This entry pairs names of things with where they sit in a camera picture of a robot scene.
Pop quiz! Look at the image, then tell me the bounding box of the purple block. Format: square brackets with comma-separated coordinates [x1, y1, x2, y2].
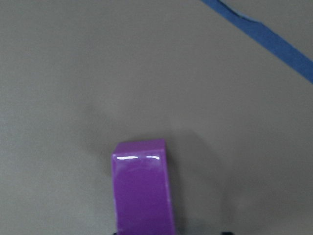
[112, 139, 176, 235]

